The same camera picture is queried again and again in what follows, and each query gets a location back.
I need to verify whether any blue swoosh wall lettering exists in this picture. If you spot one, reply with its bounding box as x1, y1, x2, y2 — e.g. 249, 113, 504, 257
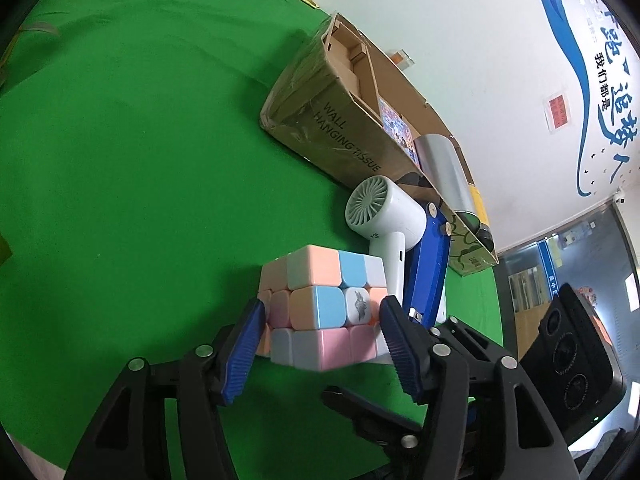
529, 0, 640, 198

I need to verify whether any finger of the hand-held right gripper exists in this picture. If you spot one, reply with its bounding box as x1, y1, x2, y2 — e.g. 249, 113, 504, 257
321, 385, 427, 461
430, 316, 501, 361

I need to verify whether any white hair dryer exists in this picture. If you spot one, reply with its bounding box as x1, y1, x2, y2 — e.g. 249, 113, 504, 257
345, 176, 427, 298

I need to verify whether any yellow label can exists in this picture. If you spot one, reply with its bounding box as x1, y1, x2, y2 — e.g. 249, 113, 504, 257
457, 185, 497, 253

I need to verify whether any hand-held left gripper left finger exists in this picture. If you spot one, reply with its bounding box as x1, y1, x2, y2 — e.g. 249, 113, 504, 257
65, 297, 267, 480

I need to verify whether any pastel puzzle cube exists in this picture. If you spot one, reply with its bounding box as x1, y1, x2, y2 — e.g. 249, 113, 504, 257
256, 244, 396, 373

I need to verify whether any silver metal can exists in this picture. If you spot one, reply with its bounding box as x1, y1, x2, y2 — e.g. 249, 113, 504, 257
414, 133, 478, 216

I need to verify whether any red wall sign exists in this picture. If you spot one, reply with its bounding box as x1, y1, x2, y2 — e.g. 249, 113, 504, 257
542, 91, 573, 133

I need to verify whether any brown cardboard box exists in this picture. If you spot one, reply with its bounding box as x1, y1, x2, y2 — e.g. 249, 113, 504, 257
259, 10, 501, 277

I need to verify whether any green tablecloth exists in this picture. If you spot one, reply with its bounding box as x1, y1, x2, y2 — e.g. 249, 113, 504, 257
0, 0, 503, 461

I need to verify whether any glass partition window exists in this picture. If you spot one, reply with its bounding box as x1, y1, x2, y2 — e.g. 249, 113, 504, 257
500, 205, 640, 361

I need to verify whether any colourful puzzle box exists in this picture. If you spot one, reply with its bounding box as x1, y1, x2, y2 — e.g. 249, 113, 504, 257
377, 97, 421, 166

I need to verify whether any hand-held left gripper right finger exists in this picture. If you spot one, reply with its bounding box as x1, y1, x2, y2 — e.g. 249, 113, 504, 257
378, 295, 581, 480

